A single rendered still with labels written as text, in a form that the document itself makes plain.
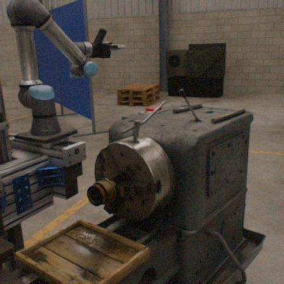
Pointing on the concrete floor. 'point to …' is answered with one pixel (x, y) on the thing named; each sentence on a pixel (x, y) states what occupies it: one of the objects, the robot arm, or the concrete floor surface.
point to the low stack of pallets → (138, 94)
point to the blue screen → (54, 64)
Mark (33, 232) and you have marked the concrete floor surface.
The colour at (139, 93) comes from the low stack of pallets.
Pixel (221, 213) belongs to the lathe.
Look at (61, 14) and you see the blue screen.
